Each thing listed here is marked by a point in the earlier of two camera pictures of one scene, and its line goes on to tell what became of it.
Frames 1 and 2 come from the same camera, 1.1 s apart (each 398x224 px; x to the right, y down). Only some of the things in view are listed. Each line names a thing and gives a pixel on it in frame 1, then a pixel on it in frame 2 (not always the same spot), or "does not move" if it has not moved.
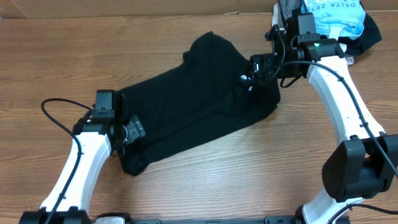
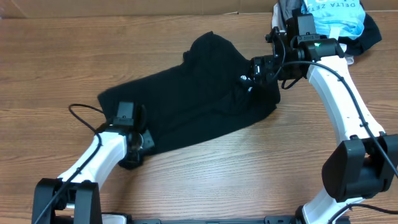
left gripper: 135,127 to 148,139
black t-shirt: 201,98 does not move
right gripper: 266,60 does not move
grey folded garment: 285,9 does not move
